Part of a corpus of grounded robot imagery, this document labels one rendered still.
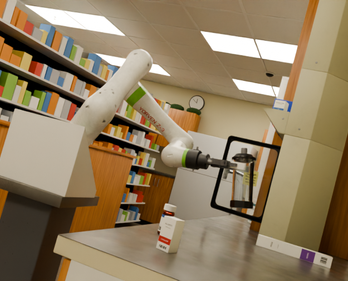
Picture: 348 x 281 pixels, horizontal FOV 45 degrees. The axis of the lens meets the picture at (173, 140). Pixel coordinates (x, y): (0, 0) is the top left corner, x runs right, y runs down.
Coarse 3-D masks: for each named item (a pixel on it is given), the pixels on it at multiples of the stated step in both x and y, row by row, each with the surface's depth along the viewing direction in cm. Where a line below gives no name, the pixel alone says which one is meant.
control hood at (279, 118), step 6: (264, 108) 185; (270, 108) 184; (270, 114) 184; (276, 114) 183; (282, 114) 182; (288, 114) 181; (276, 120) 182; (282, 120) 181; (276, 126) 182; (282, 126) 181; (282, 132) 181; (282, 138) 196
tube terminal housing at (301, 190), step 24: (312, 72) 180; (312, 96) 179; (336, 96) 181; (288, 120) 181; (312, 120) 177; (336, 120) 182; (288, 144) 179; (312, 144) 177; (336, 144) 183; (288, 168) 178; (312, 168) 178; (336, 168) 184; (288, 192) 176; (312, 192) 179; (264, 216) 178; (288, 216) 175; (312, 216) 180; (288, 240) 175; (312, 240) 180
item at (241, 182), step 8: (232, 160) 190; (240, 160) 184; (248, 160) 184; (248, 168) 183; (240, 176) 183; (248, 176) 183; (232, 184) 186; (240, 184) 182; (248, 184) 182; (232, 192) 185; (240, 192) 182; (248, 192) 182; (240, 200) 181; (248, 200) 181
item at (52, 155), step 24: (24, 120) 158; (48, 120) 155; (24, 144) 156; (48, 144) 153; (72, 144) 150; (0, 168) 158; (24, 168) 155; (48, 168) 152; (72, 168) 149; (72, 192) 152
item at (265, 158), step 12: (240, 144) 220; (252, 144) 217; (228, 156) 222; (264, 156) 213; (276, 156) 211; (264, 168) 212; (228, 180) 219; (264, 180) 211; (228, 192) 218; (264, 192) 210; (228, 204) 217
